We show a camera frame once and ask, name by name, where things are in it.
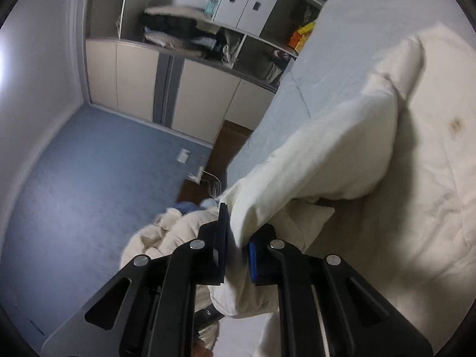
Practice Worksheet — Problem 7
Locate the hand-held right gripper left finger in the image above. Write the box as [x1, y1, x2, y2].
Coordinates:
[41, 203, 231, 357]

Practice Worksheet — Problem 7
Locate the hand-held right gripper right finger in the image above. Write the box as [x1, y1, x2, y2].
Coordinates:
[247, 224, 434, 357]

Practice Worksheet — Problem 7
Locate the white hooded jacket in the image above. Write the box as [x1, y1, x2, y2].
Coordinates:
[210, 20, 476, 357]

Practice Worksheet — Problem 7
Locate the pile of folded clothes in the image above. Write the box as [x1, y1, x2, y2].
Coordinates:
[139, 5, 224, 60]

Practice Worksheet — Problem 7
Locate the blue cloth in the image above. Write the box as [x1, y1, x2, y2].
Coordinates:
[174, 200, 218, 217]

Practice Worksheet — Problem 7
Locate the cream waffle blanket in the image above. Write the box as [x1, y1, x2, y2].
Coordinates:
[120, 206, 224, 350]

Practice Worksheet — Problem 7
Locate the white charger plug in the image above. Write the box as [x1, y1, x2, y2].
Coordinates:
[187, 166, 205, 185]

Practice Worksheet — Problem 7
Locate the pair of sneakers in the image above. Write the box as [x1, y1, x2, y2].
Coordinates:
[260, 49, 291, 84]

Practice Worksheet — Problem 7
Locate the beige wardrobe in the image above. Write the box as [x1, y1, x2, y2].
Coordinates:
[85, 0, 331, 146]

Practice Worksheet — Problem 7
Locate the orange box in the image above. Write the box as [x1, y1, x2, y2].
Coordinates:
[289, 29, 306, 51]

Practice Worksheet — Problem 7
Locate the bed with grey sheet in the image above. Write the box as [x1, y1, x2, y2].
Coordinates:
[217, 0, 476, 357]

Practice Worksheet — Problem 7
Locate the yellow box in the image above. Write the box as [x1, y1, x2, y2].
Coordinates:
[297, 21, 317, 38]

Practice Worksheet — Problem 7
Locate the white charging cable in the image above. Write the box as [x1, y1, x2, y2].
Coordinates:
[201, 171, 224, 198]

